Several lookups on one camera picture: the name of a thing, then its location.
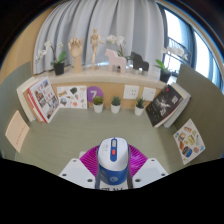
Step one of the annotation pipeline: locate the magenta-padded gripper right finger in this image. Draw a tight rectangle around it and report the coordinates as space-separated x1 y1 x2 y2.
128 143 169 189

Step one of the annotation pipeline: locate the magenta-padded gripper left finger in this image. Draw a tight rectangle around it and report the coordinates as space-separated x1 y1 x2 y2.
58 144 101 190

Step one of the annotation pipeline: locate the blue and white computer mouse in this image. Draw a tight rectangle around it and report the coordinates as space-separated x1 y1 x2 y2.
96 136 130 186

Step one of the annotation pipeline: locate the colourful food sticker card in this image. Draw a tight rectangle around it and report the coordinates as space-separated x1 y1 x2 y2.
173 118 206 166

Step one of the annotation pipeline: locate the small plant in white pot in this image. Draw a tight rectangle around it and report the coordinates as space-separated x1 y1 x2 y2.
134 97 146 117
110 96 122 115
92 95 105 114

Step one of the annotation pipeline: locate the black-covered book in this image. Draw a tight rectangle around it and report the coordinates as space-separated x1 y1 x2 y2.
145 84 185 128

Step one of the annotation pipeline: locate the peach thin book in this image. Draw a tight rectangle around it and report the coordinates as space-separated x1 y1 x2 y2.
4 109 31 154

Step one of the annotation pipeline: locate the white sticker card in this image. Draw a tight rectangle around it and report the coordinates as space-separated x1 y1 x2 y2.
56 85 88 110

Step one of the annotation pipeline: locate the red photo-cover book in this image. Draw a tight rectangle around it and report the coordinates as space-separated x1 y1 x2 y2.
26 76 61 124

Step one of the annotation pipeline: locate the purple round number sign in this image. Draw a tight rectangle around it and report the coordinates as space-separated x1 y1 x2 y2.
86 85 104 104

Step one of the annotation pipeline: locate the brown-covered book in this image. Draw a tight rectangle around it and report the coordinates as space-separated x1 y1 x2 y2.
22 88 43 123

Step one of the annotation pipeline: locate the grey-green desk divider panel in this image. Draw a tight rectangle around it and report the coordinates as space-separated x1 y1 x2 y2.
173 63 224 164
0 61 34 161

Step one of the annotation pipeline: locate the thick white book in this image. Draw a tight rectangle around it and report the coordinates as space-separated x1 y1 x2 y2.
16 77 39 123

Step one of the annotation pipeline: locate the white orchid in black pot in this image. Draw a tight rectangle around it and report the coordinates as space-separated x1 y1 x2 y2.
154 45 186 84
34 40 68 76

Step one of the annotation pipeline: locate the light wooden desk ledge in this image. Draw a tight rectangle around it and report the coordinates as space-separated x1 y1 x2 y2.
33 66 168 111

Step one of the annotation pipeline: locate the black wooden horse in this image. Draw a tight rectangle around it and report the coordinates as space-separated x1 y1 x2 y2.
129 51 150 75

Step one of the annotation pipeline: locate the pink wooden horse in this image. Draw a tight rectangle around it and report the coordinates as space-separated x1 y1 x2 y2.
104 48 128 75

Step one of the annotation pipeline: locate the dark-framed window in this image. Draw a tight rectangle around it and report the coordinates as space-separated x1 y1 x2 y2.
156 3 224 91

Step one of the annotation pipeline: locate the wooden artist mannequin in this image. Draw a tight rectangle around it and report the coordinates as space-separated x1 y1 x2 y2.
89 27 105 70

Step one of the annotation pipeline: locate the white orchid in clear vase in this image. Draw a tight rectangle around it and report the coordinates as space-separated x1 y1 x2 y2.
106 34 131 63

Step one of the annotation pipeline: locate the grey curtain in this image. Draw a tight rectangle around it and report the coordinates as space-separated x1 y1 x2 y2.
32 0 166 76

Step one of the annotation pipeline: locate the white wall socket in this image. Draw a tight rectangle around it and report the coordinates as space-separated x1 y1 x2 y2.
122 84 140 101
142 86 157 102

